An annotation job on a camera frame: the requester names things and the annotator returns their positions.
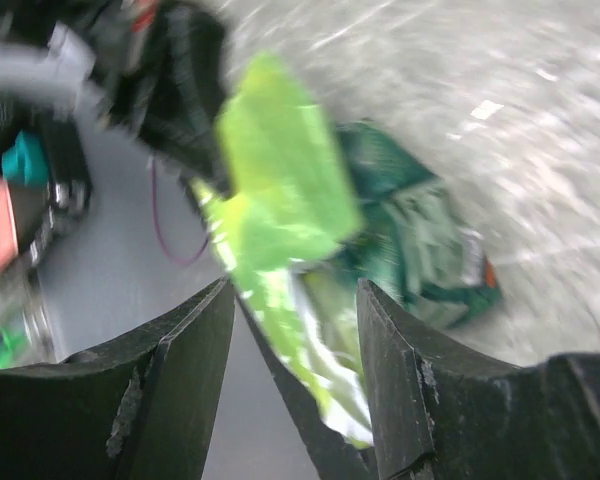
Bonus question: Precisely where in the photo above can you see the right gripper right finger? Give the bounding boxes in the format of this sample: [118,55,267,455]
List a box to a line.
[357,280,600,479]

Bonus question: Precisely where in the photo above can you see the green litter bag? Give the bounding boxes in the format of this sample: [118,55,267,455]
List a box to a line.
[192,53,501,448]

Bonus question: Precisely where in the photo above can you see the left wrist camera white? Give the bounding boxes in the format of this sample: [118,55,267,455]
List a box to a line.
[0,24,105,112]

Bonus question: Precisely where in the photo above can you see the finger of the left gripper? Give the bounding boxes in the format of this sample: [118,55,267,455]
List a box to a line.
[111,9,231,195]

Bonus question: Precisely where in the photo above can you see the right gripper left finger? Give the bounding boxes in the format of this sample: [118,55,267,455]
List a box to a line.
[0,278,234,479]

